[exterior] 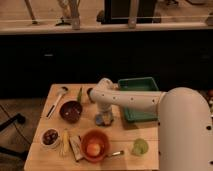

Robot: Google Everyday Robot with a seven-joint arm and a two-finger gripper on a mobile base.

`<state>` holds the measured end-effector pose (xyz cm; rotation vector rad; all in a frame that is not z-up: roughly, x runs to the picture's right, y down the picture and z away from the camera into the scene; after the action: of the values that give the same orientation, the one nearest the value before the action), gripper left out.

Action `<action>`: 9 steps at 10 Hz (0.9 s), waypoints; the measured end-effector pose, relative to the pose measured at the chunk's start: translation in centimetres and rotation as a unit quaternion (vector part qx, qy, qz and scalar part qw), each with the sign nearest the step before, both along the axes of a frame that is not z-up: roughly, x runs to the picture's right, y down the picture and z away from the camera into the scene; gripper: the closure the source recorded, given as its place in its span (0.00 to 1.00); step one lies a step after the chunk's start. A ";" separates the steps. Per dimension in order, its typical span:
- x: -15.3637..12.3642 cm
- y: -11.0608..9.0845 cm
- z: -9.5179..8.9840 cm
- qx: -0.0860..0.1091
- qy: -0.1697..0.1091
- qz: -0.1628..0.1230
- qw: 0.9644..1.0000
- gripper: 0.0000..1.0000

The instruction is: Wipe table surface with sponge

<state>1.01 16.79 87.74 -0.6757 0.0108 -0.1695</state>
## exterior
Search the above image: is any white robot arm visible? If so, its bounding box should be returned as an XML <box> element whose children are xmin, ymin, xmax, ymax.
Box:
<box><xmin>89</xmin><ymin>78</ymin><xmax>213</xmax><ymax>171</ymax></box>

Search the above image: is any yellow ball in bowl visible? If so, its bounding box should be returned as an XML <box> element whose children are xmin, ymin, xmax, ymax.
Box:
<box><xmin>87</xmin><ymin>143</ymin><xmax>101</xmax><ymax>157</ymax></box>

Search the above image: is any green vegetable piece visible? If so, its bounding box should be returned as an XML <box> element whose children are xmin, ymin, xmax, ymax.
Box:
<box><xmin>77</xmin><ymin>87</ymin><xmax>83</xmax><ymax>103</ymax></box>

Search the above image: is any orange bowl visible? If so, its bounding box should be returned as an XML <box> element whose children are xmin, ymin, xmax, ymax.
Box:
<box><xmin>80</xmin><ymin>129</ymin><xmax>110</xmax><ymax>163</ymax></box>

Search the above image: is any green plastic tray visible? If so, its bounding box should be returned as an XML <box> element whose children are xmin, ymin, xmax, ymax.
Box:
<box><xmin>118</xmin><ymin>77</ymin><xmax>159</xmax><ymax>123</ymax></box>

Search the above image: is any dark brown bowl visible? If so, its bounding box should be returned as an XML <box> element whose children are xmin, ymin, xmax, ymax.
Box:
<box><xmin>59</xmin><ymin>101</ymin><xmax>83</xmax><ymax>123</ymax></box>

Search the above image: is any black chair base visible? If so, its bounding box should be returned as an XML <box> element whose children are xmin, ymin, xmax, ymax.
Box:
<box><xmin>0</xmin><ymin>105</ymin><xmax>31</xmax><ymax>161</ymax></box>

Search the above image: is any white bowl with dark fruit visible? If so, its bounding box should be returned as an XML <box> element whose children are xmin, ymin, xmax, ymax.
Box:
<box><xmin>40</xmin><ymin>128</ymin><xmax>60</xmax><ymax>149</ymax></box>

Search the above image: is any metal spoon handle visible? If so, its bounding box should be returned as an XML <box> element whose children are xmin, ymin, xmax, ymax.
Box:
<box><xmin>107</xmin><ymin>150</ymin><xmax>124</xmax><ymax>157</ymax></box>

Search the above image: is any green plastic cup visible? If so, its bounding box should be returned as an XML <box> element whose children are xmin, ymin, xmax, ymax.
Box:
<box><xmin>132</xmin><ymin>138</ymin><xmax>149</xmax><ymax>156</ymax></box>

